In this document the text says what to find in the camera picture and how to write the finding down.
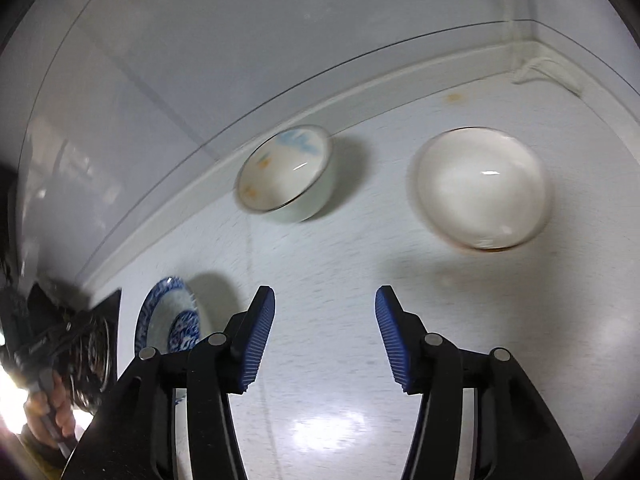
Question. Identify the white bowl with leaf pattern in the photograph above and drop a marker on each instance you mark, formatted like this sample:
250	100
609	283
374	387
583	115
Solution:
290	177

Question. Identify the blue patterned bowl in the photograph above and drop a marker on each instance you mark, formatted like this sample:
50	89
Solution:
168	319

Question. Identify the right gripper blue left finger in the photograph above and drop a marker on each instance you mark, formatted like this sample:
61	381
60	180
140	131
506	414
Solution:
132	435

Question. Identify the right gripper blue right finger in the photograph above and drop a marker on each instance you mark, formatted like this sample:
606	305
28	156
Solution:
515	434

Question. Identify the black gas stove top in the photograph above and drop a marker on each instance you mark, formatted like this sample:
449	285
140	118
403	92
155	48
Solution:
95	368

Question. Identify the small cream bowl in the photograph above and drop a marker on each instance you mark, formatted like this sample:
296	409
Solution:
480	189

